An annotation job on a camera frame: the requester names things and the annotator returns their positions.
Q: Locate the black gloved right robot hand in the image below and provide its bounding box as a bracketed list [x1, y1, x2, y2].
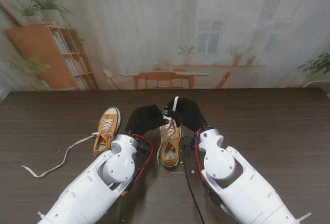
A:
[162, 97, 209, 133]

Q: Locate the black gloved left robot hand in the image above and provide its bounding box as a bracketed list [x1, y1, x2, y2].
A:
[123, 104, 171, 136]

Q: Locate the yellow canvas sneaker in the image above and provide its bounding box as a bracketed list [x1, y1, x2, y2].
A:
[159, 120, 182, 169]
[92, 107, 122, 158]

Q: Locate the printed room scene backdrop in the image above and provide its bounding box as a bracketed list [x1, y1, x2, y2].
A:
[0, 0, 330, 91]

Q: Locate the red cable on left arm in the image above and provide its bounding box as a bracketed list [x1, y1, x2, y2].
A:
[133, 133, 155, 181]

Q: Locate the red cable on arm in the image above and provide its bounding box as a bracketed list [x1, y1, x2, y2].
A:
[194, 128, 207, 183]
[133, 133, 155, 181]

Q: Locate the red cable on right arm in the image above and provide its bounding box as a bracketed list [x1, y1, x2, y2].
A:
[194, 128, 207, 183]

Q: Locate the black cable on table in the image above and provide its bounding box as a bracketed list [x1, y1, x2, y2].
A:
[183, 161, 206, 224]

